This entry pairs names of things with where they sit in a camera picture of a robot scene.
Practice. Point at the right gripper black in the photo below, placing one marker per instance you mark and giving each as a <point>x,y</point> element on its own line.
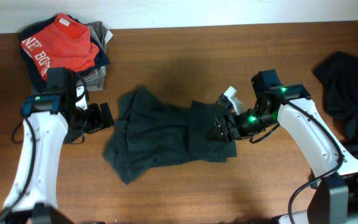
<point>224,137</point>

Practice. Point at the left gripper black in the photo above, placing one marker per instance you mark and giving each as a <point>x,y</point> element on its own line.
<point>98,122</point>

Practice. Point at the dark teal t-shirt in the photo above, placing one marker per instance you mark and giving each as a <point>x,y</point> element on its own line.
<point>149,134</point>

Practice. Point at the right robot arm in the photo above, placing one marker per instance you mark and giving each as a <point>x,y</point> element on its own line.
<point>331,195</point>

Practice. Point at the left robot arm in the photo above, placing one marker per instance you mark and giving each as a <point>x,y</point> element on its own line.
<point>57,115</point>

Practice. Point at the folded grey garment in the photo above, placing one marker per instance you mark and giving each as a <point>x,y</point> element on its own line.
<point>99,77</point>

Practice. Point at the folded navy blue garment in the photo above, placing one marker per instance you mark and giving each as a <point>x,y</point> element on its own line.
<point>101,60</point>

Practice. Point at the folded orange printed t-shirt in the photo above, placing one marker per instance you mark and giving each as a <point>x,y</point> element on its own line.
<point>62,46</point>

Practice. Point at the black garment pile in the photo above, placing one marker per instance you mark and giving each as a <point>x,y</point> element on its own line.
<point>338,73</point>

